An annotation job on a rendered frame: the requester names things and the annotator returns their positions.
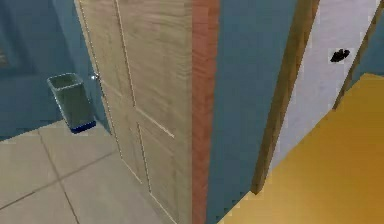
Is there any light wooden room door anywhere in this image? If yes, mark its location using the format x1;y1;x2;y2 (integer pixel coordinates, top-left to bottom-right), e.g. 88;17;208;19
73;0;194;224

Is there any grey-green bin with blue base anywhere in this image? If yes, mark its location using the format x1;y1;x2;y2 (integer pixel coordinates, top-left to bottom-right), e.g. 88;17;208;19
46;72;97;135

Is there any white room door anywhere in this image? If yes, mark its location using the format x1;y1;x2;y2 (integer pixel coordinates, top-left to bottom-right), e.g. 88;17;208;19
268;0;382;173

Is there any black door handle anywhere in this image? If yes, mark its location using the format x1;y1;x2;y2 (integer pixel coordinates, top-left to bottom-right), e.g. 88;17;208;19
329;48;351;64

